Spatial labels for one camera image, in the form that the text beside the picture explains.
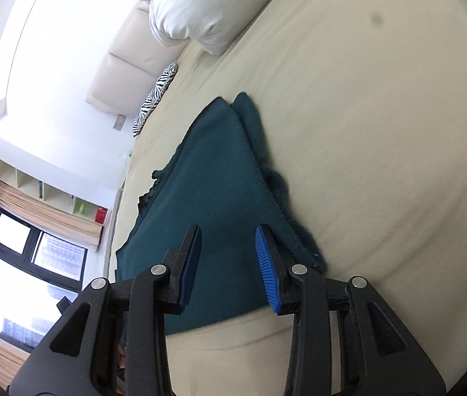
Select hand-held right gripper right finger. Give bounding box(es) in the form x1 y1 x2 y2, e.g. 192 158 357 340
255 225 449 396

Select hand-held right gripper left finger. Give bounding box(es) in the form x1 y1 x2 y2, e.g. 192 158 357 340
9 225 202 396

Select dark green sweater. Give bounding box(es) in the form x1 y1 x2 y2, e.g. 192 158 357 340
114 93 328 337

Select zebra striped pillow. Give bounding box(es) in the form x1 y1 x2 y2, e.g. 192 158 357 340
133 61 179 138

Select beige bed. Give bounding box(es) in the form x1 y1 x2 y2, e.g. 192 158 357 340
108 0 467 396

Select black framed window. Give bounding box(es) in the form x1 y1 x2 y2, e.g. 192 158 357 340
0 210 90 353

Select cream upholstered headboard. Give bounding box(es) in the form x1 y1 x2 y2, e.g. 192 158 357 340
86 0 189 114

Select white wall shelf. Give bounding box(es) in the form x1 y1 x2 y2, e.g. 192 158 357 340
11 167 110 225

